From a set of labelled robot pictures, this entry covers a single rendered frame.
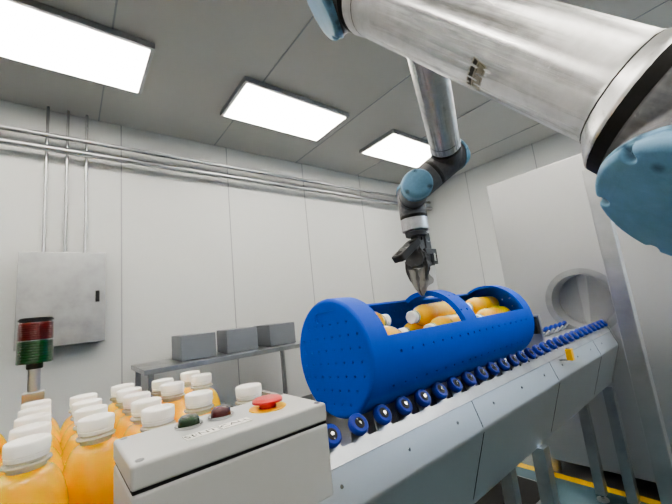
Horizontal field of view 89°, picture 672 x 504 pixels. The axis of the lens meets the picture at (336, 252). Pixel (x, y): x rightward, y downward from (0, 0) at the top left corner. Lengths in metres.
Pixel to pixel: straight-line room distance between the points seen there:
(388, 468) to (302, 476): 0.43
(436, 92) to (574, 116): 0.54
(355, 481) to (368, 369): 0.21
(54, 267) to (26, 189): 0.82
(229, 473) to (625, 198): 0.45
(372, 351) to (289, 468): 0.40
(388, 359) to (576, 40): 0.63
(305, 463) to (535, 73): 0.48
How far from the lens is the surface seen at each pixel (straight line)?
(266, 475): 0.41
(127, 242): 4.10
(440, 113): 0.97
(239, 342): 3.49
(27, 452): 0.51
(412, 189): 1.04
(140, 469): 0.37
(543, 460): 1.63
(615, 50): 0.44
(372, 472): 0.82
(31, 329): 1.01
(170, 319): 4.07
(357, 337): 0.79
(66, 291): 3.78
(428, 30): 0.54
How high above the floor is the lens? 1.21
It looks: 9 degrees up
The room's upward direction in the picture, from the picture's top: 6 degrees counter-clockwise
